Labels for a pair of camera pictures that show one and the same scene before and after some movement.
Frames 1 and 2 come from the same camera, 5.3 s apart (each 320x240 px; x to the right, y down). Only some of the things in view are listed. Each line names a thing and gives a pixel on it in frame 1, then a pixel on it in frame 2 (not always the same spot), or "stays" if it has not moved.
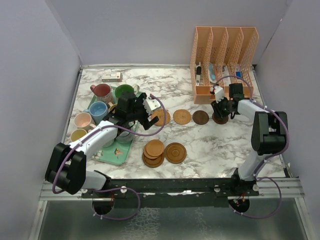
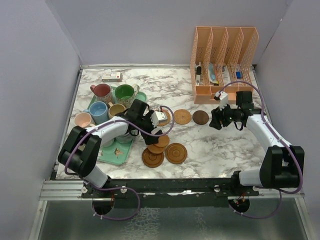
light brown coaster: x=148 y=156 → x=156 y=149
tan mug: x=112 y=106 stays
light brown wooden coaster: x=154 y=148 → x=163 y=141
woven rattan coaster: x=182 y=116 stays
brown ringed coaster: x=175 y=153 stays
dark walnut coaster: x=200 y=117 stays
